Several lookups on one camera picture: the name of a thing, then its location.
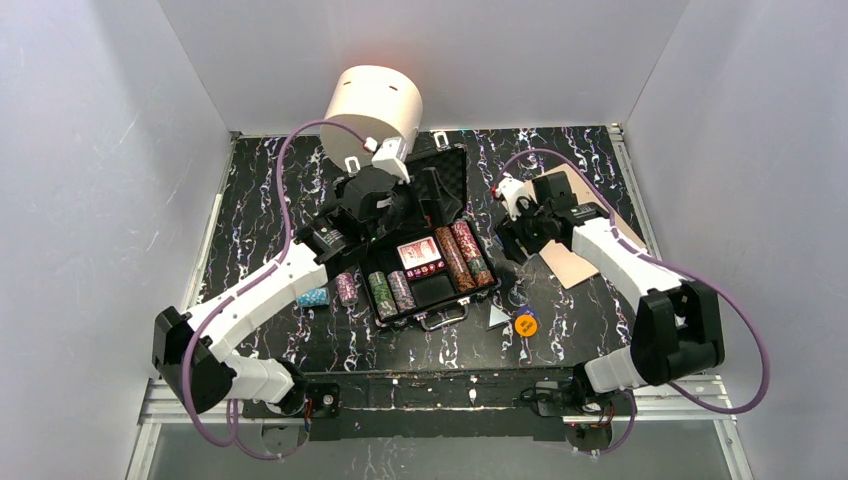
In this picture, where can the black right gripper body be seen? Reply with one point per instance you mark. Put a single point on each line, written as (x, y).
(515, 234)

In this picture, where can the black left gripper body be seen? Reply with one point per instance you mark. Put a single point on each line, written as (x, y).
(395, 206)

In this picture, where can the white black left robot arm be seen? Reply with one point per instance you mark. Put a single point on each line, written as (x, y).
(195, 351)

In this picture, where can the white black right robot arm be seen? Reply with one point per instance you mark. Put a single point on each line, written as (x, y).
(677, 329)

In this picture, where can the red card deck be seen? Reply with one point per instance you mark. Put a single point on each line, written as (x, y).
(419, 253)

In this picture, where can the beige rectangular board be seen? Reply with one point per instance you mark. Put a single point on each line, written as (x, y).
(569, 268)

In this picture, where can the red dice in case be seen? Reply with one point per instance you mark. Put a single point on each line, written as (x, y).
(425, 270)

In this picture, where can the black poker chip case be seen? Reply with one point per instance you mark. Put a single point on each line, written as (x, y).
(437, 293)

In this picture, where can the red white chip stack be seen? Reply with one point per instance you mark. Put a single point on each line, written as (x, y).
(472, 254)

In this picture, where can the pink chip stack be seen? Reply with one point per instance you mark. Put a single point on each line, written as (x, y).
(346, 289)

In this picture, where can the blue small blind button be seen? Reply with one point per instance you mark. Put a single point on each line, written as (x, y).
(526, 310)

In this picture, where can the white cylindrical lamp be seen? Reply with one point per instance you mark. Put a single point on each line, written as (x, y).
(369, 101)

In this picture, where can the blue orange chip stack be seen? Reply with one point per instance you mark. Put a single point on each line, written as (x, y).
(401, 291)

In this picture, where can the green chip stack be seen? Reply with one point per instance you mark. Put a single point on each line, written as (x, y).
(381, 291)

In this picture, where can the light blue chip stack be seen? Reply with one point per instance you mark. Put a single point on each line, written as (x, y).
(318, 297)

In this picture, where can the yellow big blind button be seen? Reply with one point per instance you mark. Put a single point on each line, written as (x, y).
(526, 325)

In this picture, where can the clear triangular acrylic marker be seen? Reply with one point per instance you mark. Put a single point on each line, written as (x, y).
(498, 318)

